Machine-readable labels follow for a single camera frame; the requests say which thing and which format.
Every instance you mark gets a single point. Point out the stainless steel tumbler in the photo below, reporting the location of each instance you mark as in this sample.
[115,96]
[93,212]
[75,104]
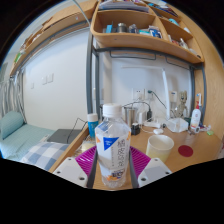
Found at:
[129,116]

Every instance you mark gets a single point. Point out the blue bottle white cap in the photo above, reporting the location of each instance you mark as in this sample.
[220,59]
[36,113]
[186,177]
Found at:
[92,125]

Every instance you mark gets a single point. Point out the white tissue box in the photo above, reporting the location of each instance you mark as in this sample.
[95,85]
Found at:
[177,125]

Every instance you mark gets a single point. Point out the grey laptop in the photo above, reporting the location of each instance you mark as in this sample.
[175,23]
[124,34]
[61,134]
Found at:
[61,136]

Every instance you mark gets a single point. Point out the long wooden wall shelf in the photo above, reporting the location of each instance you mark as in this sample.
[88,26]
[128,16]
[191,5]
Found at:
[50,28]

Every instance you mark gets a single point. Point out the pale yellow cup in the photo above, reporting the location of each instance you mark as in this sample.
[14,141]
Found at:
[159,150]

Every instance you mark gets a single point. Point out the small white oval device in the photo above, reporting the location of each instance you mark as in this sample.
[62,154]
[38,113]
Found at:
[158,131]

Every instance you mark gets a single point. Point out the white desk lamp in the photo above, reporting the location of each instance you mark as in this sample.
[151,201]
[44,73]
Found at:
[165,93]

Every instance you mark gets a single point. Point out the light green bed sheet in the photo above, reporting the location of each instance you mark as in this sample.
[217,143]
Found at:
[23,140]

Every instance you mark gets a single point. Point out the white spray bottle blue nozzle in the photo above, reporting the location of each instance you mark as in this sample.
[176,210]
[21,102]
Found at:
[199,98]

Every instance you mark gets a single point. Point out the blue white checked blanket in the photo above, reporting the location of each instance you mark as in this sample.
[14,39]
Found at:
[45,154]

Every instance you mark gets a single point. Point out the white wall switches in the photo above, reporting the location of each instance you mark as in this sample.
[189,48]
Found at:
[47,79]

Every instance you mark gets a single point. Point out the grey metal frame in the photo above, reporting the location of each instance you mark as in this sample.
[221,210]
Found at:
[89,76]

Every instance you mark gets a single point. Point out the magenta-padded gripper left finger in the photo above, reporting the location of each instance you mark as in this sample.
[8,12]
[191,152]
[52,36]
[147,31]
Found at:
[71,170]

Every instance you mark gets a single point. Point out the white power strip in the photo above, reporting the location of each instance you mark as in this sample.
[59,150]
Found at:
[151,124]

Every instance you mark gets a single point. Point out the tree creature figurine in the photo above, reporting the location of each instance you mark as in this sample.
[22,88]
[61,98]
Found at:
[182,103]

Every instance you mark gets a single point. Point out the light green pillow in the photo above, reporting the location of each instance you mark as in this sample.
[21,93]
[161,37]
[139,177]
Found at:
[10,124]

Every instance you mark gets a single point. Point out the metal bed headboard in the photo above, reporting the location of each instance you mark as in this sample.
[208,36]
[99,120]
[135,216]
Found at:
[10,93]

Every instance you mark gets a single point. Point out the flat round red coaster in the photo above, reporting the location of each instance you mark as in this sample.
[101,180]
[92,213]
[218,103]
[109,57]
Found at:
[185,151]

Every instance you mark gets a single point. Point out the clear water bottle white cap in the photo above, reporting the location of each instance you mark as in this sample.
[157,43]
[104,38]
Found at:
[112,146]

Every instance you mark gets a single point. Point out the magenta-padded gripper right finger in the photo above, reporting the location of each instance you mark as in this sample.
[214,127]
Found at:
[154,170]

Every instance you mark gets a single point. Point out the white wall outlet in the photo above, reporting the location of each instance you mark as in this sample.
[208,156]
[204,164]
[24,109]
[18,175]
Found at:
[138,94]

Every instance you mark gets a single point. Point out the wooden shelf unit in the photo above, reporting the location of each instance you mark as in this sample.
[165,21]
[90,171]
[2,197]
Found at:
[130,40]

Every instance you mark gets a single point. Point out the white pump bottle red top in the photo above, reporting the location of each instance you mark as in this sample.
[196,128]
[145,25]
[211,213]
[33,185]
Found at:
[195,117]

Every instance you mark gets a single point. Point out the small green block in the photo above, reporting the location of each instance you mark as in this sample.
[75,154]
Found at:
[210,132]

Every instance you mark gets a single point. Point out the small white square device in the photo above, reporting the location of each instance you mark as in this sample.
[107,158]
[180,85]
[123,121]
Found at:
[195,129]

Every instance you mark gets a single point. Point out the small black charger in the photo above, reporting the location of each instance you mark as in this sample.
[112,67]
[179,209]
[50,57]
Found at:
[135,129]

